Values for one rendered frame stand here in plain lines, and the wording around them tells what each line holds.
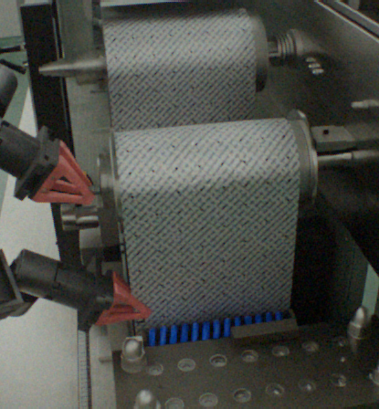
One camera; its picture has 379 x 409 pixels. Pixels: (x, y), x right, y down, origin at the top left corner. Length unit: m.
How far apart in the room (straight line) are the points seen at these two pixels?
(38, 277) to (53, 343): 0.30
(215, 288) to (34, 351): 0.37
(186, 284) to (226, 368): 0.13
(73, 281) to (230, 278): 0.22
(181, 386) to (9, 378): 0.35
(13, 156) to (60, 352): 0.44
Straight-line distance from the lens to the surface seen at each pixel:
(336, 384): 0.84
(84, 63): 1.00
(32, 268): 0.81
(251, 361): 0.86
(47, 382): 1.04
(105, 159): 0.81
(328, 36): 0.93
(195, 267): 0.85
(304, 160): 0.81
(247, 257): 0.86
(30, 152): 0.76
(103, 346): 1.06
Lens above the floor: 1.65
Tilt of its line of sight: 31 degrees down
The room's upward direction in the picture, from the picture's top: 2 degrees counter-clockwise
